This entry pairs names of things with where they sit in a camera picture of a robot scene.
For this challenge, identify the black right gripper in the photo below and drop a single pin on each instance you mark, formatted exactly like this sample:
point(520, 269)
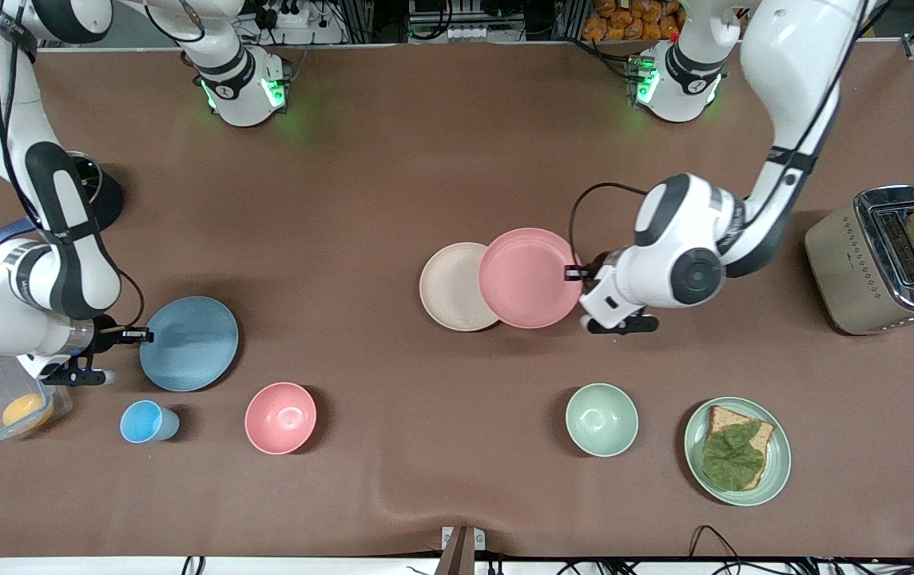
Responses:
point(108, 336)

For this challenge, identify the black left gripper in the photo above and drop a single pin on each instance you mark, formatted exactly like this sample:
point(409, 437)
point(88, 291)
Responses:
point(603, 263)

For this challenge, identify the pink plate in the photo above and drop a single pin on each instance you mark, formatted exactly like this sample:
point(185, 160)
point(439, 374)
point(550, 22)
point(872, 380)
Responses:
point(525, 279)

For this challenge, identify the blue plate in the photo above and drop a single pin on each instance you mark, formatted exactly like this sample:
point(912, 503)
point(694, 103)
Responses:
point(193, 343)

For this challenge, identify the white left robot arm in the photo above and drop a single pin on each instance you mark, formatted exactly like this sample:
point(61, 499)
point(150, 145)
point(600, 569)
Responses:
point(681, 239)

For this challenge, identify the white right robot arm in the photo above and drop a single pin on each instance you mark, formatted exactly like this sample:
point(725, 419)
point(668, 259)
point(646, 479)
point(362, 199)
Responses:
point(65, 239)

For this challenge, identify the blue cup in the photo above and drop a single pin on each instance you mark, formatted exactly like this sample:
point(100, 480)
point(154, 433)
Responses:
point(141, 422)

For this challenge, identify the beige plate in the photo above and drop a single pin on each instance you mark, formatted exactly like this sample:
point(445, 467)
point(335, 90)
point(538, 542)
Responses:
point(449, 287)

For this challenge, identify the yellow round fruit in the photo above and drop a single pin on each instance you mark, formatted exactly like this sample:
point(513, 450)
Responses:
point(24, 411)

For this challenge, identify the green bowl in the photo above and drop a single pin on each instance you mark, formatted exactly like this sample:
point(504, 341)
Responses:
point(601, 419)

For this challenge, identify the pink bowl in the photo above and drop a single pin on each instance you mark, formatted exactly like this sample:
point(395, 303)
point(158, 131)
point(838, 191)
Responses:
point(281, 419)

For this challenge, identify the brown table cloth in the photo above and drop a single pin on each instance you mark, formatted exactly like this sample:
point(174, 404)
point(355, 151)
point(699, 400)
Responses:
point(385, 200)

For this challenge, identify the brown bread slice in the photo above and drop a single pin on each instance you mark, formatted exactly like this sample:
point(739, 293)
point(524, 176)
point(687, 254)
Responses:
point(725, 419)

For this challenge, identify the green plate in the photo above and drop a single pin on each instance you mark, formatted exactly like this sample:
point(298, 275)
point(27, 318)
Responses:
point(695, 447)

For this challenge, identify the green lettuce leaf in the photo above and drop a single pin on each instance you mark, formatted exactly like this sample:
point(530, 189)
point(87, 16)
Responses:
point(733, 459)

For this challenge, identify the bag of orange buns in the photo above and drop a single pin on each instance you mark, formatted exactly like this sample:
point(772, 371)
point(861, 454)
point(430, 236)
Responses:
point(617, 20)

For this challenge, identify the white power strip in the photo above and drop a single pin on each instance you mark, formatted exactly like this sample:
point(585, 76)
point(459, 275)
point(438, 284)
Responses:
point(293, 14)
point(465, 33)

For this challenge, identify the silver beige toaster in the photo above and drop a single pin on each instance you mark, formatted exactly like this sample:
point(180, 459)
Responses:
point(848, 271)

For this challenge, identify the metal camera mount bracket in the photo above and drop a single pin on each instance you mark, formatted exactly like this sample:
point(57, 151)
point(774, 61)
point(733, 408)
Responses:
point(451, 539)

